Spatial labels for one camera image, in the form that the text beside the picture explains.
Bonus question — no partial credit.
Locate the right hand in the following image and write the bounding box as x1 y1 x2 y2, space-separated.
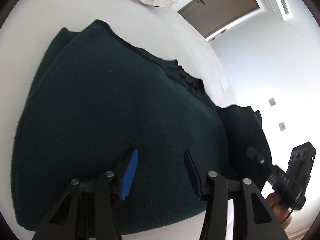
266 193 292 230

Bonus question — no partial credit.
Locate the black tracking camera box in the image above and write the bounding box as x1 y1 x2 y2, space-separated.
286 142 316 191

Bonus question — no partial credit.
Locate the brown wooden door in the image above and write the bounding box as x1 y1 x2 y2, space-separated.
178 0 260 38

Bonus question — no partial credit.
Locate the wall switch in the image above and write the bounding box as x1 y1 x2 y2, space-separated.
269 98 276 106
279 122 286 131

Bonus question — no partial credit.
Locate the white bed sheet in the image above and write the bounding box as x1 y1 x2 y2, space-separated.
1 0 234 239

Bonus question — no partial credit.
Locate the upper wall switch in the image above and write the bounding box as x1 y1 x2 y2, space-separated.
269 98 276 106

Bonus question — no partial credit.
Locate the lower wall switch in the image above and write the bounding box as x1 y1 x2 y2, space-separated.
279 122 286 131

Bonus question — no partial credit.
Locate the dark green knit sweater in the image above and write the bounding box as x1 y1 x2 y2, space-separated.
11 20 272 235

